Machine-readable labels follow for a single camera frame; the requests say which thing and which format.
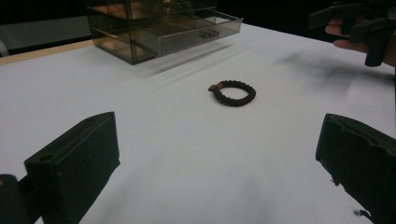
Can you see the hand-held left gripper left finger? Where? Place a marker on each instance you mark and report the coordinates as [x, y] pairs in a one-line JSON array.
[[74, 161]]

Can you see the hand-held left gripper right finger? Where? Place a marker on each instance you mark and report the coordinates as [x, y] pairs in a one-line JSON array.
[[361, 155]]

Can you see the clear smoky acrylic drawer organizer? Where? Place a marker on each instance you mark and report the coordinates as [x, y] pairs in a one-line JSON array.
[[112, 34]]

